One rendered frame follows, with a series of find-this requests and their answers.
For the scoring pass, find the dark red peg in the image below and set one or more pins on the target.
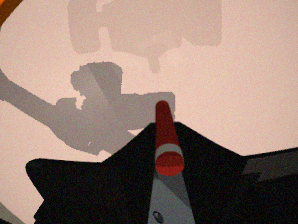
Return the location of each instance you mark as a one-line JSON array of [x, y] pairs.
[[168, 156]]

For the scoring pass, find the grey square plate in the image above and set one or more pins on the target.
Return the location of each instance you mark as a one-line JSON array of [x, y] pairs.
[[169, 203]]

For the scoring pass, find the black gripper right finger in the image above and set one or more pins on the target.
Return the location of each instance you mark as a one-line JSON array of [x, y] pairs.
[[216, 178]]

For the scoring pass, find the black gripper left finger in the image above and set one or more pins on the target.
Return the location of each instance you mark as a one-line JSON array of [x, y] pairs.
[[124, 180]]

